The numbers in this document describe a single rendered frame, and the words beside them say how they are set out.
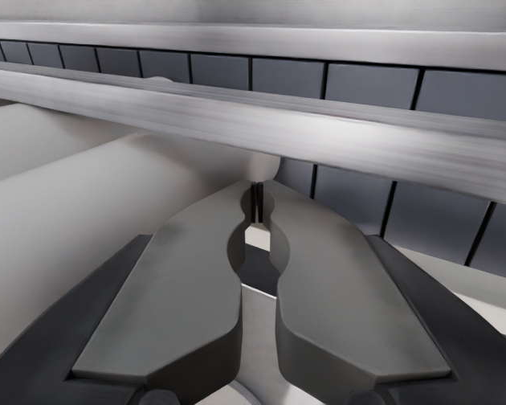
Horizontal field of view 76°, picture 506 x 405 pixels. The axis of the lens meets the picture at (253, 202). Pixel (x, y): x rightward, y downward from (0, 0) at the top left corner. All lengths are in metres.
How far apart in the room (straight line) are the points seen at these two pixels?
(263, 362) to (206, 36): 0.24
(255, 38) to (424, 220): 0.12
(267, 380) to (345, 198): 0.19
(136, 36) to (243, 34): 0.07
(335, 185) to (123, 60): 0.15
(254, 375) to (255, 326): 0.06
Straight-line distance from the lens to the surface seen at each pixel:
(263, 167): 0.15
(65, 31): 0.28
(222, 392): 0.34
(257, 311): 0.26
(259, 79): 0.17
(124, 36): 0.23
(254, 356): 0.30
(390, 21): 0.20
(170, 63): 0.20
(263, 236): 0.16
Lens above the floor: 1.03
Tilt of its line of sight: 49 degrees down
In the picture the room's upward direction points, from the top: 131 degrees counter-clockwise
